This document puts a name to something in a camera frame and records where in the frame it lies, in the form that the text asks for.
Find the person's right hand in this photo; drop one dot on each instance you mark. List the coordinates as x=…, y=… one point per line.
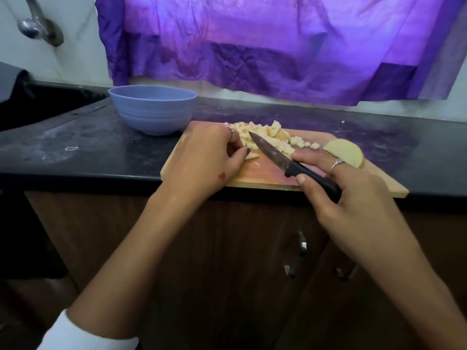
x=357, y=207

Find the person's left hand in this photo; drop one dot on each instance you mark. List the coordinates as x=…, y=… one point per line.
x=201, y=160

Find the tan potato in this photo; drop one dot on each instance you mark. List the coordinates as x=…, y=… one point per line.
x=252, y=154

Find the potato slice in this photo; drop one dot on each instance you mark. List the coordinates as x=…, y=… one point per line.
x=344, y=151

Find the blue bowl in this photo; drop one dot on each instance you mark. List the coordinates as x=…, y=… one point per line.
x=152, y=109

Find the pile of diced potato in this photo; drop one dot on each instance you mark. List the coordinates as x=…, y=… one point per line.
x=274, y=136

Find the person's right forearm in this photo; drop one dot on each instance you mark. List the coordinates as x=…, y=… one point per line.
x=430, y=306

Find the wooden cutting board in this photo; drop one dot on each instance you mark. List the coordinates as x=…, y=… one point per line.
x=387, y=182

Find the white rubber band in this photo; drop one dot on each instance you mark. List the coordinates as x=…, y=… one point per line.
x=66, y=148

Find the purple cloth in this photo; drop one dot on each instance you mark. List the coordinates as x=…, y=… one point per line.
x=292, y=40

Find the dark sink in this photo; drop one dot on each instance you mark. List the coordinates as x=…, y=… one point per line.
x=40, y=105

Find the grey cloth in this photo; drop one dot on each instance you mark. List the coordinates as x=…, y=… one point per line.
x=11, y=80

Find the metal faucet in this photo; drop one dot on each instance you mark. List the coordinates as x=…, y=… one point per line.
x=40, y=27

